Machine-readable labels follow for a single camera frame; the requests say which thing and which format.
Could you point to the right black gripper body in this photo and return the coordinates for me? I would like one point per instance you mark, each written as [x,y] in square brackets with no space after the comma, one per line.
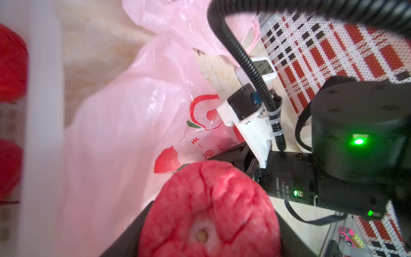
[296,177]

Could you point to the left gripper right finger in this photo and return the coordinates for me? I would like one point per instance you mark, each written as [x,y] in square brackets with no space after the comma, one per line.
[291,244]

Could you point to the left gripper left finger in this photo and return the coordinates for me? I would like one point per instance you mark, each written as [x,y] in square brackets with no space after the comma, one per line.
[128,242]

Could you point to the white plastic basket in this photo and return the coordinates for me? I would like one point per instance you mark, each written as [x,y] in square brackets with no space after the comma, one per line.
[36,123]

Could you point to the pink plastic bag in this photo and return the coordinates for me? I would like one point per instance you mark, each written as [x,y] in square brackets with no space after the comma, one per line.
[127,139]
[187,19]

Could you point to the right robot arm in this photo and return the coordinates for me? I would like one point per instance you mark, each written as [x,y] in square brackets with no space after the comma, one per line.
[360,157]

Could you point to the pink toy car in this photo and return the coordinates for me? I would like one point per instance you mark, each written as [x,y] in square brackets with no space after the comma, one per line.
[351,238]

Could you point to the white digital clock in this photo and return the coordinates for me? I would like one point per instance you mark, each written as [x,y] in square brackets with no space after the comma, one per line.
[263,65]

